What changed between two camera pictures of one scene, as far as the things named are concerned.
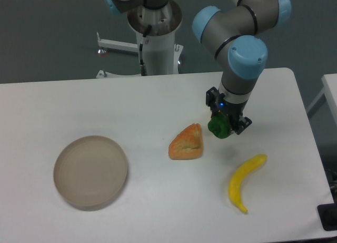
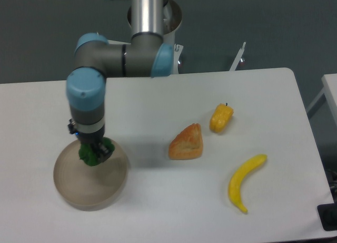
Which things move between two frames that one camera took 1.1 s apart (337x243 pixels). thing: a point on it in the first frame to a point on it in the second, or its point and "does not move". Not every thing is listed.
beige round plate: x=90 y=172 does not move
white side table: x=329 y=83 does not move
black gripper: x=233 y=112 to x=89 y=138
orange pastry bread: x=188 y=144 does not move
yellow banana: x=234 y=192 does not move
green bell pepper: x=219 y=125 to x=87 y=153
